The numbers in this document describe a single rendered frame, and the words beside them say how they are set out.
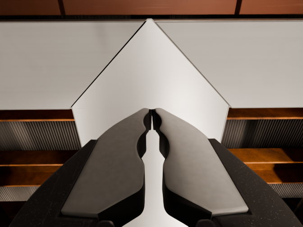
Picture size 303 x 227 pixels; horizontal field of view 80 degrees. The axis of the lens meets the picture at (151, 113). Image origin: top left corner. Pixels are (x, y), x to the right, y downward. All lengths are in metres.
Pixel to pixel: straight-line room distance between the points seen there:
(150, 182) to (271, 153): 0.36
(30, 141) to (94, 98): 0.55
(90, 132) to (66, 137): 0.44
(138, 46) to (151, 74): 0.03
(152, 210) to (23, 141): 0.54
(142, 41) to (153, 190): 0.22
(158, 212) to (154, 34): 0.28
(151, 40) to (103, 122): 0.11
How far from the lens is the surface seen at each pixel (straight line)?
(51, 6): 0.24
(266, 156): 0.55
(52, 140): 0.71
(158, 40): 0.19
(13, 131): 0.75
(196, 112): 0.22
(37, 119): 0.44
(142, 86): 0.20
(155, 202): 0.33
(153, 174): 0.28
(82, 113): 0.23
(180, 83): 0.20
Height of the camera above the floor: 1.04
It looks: 60 degrees down
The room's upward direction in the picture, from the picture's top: 179 degrees clockwise
